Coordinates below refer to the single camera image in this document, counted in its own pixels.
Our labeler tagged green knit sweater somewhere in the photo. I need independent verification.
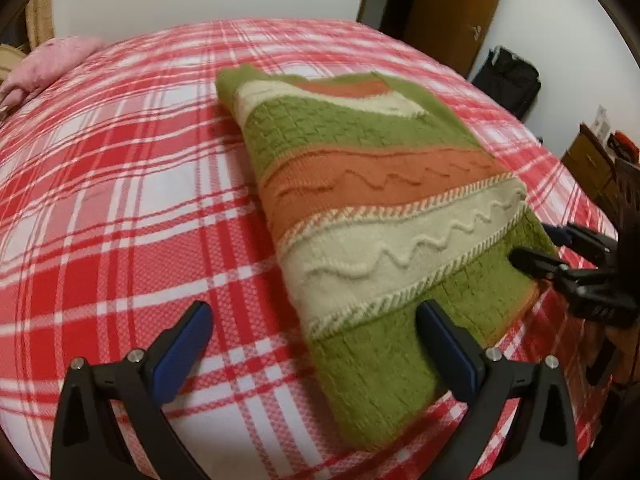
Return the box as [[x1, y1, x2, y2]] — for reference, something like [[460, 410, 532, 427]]
[[215, 65, 560, 453]]

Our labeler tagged red item on cabinet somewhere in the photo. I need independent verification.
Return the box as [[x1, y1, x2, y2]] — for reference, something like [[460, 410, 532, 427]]
[[612, 131, 640, 158]]

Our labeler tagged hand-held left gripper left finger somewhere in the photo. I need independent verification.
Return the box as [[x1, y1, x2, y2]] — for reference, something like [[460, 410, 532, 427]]
[[50, 301, 215, 480]]

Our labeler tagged brown wooden door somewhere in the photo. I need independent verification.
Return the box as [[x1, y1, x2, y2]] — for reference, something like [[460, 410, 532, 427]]
[[405, 0, 511, 78]]

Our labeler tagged red plaid bed sheet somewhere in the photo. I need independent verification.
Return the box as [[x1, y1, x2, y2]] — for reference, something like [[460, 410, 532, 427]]
[[0, 19, 621, 480]]

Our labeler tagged wooden cabinet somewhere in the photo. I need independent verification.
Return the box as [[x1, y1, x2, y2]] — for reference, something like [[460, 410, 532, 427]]
[[561, 124, 640, 221]]

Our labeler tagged black bag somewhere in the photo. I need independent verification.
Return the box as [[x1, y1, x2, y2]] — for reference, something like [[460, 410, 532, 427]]
[[472, 46, 542, 121]]

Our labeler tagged wooden headboard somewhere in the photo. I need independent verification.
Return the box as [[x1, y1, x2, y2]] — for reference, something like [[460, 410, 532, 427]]
[[0, 42, 31, 81]]

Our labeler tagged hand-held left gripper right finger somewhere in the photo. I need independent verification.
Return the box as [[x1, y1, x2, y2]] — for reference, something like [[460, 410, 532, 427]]
[[416, 300, 581, 480]]

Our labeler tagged beige curtain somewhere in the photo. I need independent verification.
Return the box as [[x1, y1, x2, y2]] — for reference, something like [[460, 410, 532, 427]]
[[25, 0, 55, 51]]

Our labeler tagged pink pillow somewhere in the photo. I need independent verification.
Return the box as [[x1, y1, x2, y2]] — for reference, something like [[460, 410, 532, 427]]
[[0, 36, 103, 106]]

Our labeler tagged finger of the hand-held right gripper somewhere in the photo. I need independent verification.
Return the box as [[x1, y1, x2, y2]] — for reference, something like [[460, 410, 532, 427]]
[[507, 246, 568, 283], [542, 222, 620, 263]]

